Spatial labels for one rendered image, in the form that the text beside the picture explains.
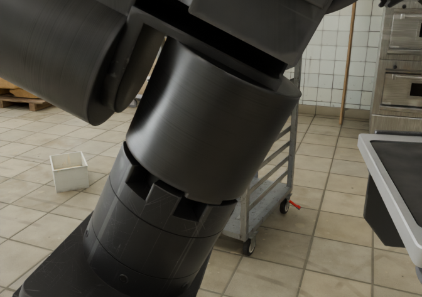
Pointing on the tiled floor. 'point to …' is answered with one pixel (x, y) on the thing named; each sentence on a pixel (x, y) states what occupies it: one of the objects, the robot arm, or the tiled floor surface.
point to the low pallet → (35, 104)
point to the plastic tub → (70, 171)
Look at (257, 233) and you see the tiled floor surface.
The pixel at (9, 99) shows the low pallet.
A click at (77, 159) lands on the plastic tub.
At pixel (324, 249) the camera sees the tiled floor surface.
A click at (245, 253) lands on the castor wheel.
